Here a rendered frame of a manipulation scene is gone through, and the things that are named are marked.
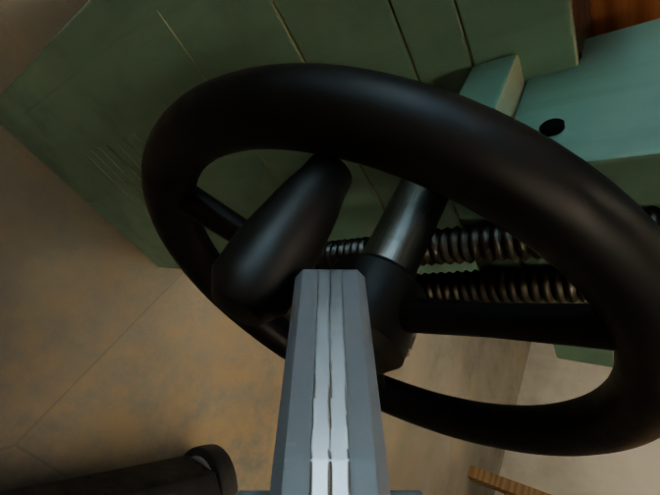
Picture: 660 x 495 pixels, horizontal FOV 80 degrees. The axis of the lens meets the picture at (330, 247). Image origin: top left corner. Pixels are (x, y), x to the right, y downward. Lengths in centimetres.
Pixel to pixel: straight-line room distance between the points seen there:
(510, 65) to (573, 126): 6
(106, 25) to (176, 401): 87
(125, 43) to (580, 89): 42
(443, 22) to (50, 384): 94
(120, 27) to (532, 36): 38
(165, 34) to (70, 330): 70
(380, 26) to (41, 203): 79
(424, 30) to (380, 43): 3
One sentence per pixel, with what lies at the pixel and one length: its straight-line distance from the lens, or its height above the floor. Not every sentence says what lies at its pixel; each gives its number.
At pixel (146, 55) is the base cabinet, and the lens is 49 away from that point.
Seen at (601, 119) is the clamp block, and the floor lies 92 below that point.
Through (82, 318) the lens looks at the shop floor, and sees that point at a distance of 100.
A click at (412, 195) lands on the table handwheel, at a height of 82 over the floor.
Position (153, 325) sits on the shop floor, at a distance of 107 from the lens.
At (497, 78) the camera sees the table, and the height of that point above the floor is 86.
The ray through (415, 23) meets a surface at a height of 81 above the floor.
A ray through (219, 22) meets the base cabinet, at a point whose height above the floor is 65.
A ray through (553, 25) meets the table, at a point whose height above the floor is 89.
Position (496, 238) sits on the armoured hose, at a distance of 25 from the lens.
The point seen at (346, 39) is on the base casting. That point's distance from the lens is 34.
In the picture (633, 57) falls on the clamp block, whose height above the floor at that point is 93.
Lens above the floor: 94
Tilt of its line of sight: 40 degrees down
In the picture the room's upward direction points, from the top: 91 degrees clockwise
